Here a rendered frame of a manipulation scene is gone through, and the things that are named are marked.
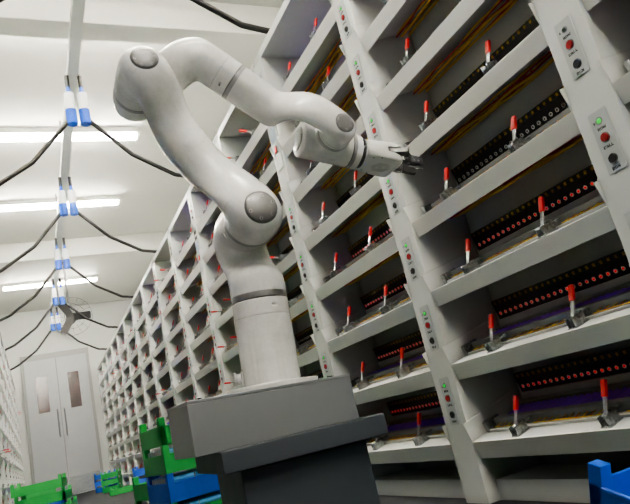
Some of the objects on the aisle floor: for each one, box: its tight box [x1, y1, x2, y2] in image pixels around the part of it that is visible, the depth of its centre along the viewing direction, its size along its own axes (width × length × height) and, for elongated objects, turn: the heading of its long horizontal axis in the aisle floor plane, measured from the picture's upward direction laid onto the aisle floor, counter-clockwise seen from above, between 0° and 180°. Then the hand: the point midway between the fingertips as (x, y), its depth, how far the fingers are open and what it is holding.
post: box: [331, 0, 542, 504], centre depth 185 cm, size 20×9×182 cm, turn 74°
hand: (412, 165), depth 159 cm, fingers open, 3 cm apart
